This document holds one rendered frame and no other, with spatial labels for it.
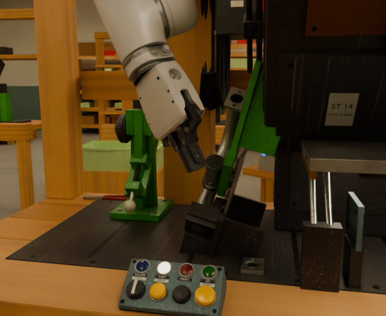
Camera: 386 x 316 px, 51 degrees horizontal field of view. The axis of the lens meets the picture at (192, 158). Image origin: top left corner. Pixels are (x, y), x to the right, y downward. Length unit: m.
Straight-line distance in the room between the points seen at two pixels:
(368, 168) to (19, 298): 0.55
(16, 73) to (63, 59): 11.26
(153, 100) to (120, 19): 0.14
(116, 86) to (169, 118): 0.68
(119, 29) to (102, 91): 0.65
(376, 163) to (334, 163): 0.05
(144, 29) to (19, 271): 0.48
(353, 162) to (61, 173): 0.94
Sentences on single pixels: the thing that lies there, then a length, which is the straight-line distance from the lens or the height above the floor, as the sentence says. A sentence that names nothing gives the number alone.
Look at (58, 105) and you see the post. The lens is 1.28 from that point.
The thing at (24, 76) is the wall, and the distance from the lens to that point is 12.39.
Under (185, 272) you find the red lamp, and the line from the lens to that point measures 0.63.
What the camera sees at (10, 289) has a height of 0.90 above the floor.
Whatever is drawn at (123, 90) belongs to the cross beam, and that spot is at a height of 1.21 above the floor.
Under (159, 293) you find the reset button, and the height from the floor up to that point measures 0.93.
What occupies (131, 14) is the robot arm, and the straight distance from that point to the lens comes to 0.67.
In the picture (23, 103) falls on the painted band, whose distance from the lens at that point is 12.44.
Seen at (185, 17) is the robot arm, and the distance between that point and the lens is 0.70.
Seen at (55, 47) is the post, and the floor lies 1.34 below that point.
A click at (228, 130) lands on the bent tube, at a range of 0.88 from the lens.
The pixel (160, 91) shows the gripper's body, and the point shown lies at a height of 1.22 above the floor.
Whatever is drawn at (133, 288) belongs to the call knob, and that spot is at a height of 0.93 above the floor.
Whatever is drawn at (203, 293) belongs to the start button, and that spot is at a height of 0.94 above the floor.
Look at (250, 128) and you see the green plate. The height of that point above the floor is 1.15.
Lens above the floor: 1.23
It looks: 10 degrees down
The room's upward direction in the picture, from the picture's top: straight up
